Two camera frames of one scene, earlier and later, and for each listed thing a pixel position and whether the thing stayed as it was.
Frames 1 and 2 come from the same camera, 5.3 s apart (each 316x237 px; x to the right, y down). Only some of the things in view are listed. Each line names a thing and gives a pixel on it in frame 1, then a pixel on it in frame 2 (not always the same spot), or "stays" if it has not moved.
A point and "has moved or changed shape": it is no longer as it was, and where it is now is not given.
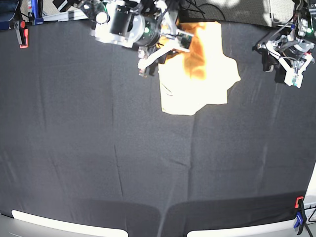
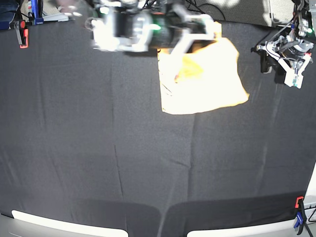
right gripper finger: [309, 57] stays
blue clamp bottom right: [301, 216] stays
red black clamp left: [23, 33] stays
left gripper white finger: [170, 47] to [183, 45]
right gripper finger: [277, 54] stays
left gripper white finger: [173, 16] to [208, 19]
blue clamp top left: [37, 8] stays
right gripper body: [298, 50] stays
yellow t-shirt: [190, 81] has moved or changed shape
